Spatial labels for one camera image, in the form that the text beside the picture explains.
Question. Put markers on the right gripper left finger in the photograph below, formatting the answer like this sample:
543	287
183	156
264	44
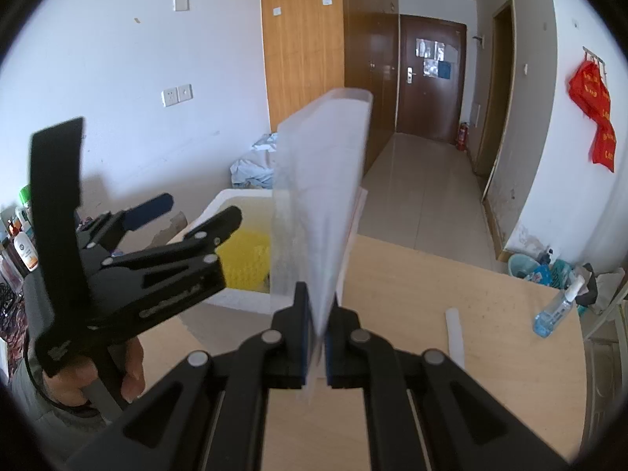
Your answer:
209	412

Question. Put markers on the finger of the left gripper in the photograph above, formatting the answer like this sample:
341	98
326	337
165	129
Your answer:
204	239
138	216

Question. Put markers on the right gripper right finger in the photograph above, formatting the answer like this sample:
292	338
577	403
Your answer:
424	412

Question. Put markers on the yellow foam fruit net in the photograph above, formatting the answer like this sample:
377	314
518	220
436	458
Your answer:
245	258

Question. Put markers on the clear zip plastic bag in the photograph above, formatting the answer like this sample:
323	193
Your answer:
318	200

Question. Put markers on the person's left hand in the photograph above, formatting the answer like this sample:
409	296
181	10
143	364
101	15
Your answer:
67	386

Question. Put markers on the white styrofoam box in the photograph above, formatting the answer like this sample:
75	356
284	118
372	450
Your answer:
256	207

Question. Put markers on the white foam tube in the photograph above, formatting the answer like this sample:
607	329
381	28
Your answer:
456	350

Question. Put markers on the white lotion bottle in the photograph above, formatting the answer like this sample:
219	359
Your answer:
26	251

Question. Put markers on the blue covered bundle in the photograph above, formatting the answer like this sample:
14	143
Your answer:
255	169

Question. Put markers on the blue spray bottle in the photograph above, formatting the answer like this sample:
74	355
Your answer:
555	312

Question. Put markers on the light blue waste bin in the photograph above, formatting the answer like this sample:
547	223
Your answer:
547	269

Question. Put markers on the wooden wardrobe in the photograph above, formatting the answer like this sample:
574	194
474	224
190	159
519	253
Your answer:
313	46

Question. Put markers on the red fire extinguisher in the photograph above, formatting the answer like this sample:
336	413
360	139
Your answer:
461	138

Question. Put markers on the dark brown entrance door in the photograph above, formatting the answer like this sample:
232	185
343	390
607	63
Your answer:
431	77

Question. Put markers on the white wall socket pair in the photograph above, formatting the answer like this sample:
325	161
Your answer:
176	95

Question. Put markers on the white wall switch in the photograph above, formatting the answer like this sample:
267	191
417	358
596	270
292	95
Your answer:
181	5

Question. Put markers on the side doorway frame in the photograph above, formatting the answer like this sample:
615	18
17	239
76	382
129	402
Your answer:
499	97

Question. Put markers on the wall coat hook rack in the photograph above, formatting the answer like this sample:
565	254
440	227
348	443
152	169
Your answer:
592	57

